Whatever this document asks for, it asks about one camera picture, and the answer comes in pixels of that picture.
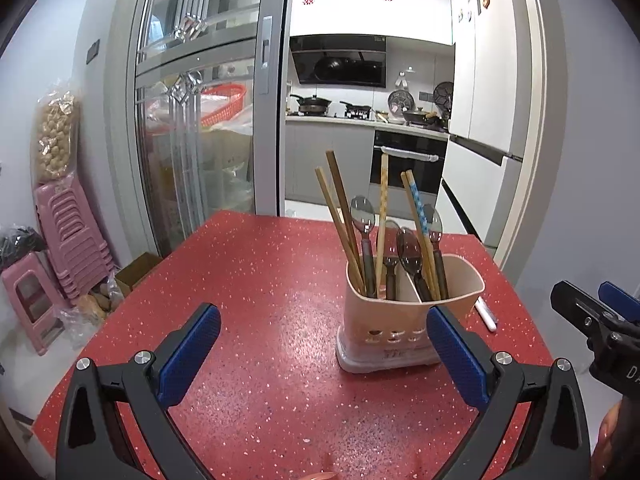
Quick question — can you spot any dark translucent spoon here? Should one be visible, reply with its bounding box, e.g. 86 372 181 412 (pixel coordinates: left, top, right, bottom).
422 204 449 300
350 195 376 298
396 228 433 302
382 219 400 301

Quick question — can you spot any blue patterned chopstick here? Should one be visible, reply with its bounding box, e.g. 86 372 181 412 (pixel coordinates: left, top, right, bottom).
401 170 442 300

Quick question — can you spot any yellow patterned chopstick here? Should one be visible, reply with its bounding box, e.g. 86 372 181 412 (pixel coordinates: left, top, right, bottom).
375 152 388 298

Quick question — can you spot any plain wooden chopstick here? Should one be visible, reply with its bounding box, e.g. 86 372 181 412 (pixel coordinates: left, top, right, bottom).
326 150 363 278
314 167 366 292

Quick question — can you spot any person's right hand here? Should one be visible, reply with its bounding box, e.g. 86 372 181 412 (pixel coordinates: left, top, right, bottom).
590 398 639 479

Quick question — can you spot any cardboard box on floor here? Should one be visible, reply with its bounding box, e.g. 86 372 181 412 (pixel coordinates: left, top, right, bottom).
115 252 163 297

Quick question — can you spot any single pink stool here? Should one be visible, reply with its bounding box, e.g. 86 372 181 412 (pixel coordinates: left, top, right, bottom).
1 252 66 356

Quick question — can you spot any stack of pink stools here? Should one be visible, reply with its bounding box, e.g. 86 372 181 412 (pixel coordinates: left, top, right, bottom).
34 174 115 304

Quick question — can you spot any beige cutlery holder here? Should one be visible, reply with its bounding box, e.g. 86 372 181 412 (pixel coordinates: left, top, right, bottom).
335 254 485 374

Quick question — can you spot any black plastic bag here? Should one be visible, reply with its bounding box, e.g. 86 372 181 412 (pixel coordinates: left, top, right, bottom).
0 226 48 271

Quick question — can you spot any black built-in oven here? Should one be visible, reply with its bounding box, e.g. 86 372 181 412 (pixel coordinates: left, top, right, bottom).
370 130 448 195

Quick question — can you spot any white refrigerator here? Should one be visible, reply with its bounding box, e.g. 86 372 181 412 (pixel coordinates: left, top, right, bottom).
442 0 532 252

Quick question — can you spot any bag of nuts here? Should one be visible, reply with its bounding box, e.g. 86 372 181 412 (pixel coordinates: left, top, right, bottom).
32 82 80 186

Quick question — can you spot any grey kitchen cabinet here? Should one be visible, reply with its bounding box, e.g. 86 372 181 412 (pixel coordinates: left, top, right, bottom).
284 117 374 204

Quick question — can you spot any black wok on stove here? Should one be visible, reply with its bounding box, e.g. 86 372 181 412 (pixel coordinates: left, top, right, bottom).
291 93 331 115

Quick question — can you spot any black range hood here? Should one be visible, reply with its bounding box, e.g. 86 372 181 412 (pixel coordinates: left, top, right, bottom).
290 34 387 88

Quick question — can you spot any red plastic basket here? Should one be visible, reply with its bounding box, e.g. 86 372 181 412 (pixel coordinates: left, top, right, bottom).
201 82 247 128

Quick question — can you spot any glass sliding door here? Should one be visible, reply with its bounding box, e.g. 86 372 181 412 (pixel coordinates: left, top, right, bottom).
105 0 288 256

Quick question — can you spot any white handled metal spoon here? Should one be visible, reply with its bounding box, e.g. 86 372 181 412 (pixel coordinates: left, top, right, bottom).
474 297 498 333

